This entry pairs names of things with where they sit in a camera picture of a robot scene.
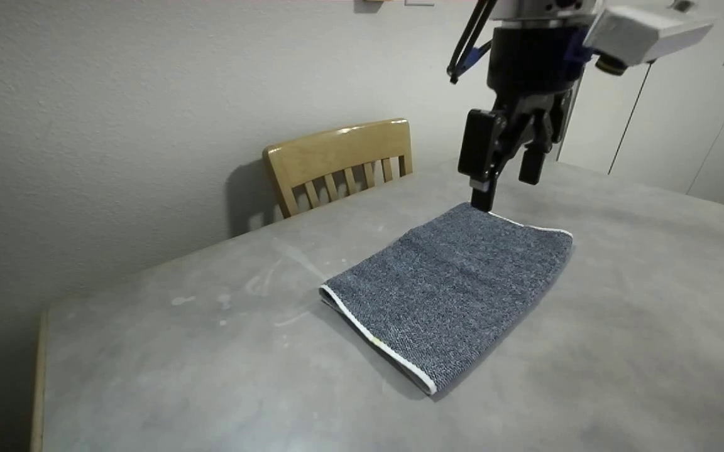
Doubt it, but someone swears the blue-grey woven towel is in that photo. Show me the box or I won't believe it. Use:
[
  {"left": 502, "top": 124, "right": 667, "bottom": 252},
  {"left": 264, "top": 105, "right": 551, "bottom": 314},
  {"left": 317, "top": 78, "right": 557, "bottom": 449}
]
[{"left": 317, "top": 201, "right": 576, "bottom": 400}]

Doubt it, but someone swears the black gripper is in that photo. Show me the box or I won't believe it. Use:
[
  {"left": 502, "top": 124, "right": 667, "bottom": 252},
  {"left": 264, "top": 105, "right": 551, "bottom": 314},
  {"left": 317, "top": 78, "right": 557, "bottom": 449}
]
[{"left": 458, "top": 24, "right": 592, "bottom": 213}]

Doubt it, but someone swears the light wooden slat chair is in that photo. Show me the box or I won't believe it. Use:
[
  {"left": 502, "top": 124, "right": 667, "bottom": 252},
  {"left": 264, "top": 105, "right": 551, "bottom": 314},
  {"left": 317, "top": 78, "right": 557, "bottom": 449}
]
[{"left": 262, "top": 115, "right": 415, "bottom": 222}]

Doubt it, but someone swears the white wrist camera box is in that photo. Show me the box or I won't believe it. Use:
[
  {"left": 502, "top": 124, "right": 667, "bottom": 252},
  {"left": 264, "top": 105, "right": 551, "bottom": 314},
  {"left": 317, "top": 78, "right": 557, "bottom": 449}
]
[{"left": 584, "top": 6, "right": 717, "bottom": 78}]

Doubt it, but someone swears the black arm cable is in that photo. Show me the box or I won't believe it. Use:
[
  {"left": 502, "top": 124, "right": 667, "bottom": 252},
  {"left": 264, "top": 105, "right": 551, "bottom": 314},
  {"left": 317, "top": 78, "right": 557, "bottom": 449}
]
[{"left": 445, "top": 0, "right": 498, "bottom": 86}]

